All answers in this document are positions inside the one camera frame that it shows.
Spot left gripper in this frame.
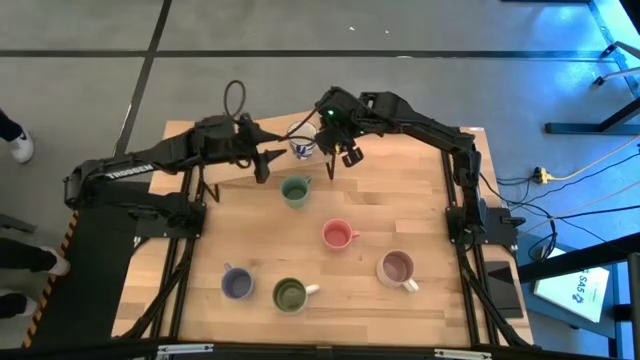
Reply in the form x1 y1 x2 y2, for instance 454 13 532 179
192 113 288 184

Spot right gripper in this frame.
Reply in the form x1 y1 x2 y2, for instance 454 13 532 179
313 85 367 169

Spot sage green mug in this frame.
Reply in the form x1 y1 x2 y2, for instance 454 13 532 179
279 174 313 210

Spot pink mug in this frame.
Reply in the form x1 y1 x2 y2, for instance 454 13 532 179
321 217 361 251

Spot mauve speckled mug white handle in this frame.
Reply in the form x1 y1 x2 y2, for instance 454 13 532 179
375 249 420 294

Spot raised wooden shelf black legs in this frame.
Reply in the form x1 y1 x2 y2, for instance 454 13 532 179
199 110 337 204

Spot white mug blue pattern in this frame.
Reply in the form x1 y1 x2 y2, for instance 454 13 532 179
286 120 320 161

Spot purple mug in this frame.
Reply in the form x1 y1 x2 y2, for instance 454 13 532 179
220 262 256 301

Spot white mug olive green inside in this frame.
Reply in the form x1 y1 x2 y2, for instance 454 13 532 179
272 277 321 315

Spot black tablet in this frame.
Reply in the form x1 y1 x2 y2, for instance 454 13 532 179
483 259 525 320

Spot black metal stand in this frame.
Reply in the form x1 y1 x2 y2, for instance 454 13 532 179
543 0 640 136

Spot person's leg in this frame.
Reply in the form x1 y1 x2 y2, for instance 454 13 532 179
0 290 29 320
0 236 56 274
0 108 24 144

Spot grey metal bar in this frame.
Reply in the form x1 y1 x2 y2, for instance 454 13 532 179
0 213 38 235

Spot white printed sign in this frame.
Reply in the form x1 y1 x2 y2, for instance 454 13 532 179
532 246 612 324

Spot grey metal stand leg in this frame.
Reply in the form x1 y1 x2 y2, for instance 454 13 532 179
592 41 640 88

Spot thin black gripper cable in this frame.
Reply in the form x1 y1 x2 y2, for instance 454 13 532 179
277 107 322 144

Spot black cable loop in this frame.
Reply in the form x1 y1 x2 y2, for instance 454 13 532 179
222 79 248 121

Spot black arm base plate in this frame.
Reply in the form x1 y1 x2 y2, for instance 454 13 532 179
133 199 207 240
446 206 526 247

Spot black table frame rail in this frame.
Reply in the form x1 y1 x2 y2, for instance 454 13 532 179
472 244 501 347
441 149 481 347
148 237 181 340
169 237 199 339

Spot black diagonal frame strut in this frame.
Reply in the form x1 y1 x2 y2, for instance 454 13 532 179
121 243 196 339
457 257 532 347

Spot black end frame rail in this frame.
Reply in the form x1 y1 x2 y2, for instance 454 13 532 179
0 338 640 360

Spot silver rail bracket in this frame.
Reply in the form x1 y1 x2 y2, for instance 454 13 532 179
433 348 494 360
155 342 215 360

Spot black frame beam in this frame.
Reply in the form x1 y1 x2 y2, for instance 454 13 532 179
516 231 640 285

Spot yellow floor cable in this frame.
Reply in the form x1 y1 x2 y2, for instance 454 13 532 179
548 133 640 182

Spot black floor cable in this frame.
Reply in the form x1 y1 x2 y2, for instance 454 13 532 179
497 151 640 204
499 202 640 225

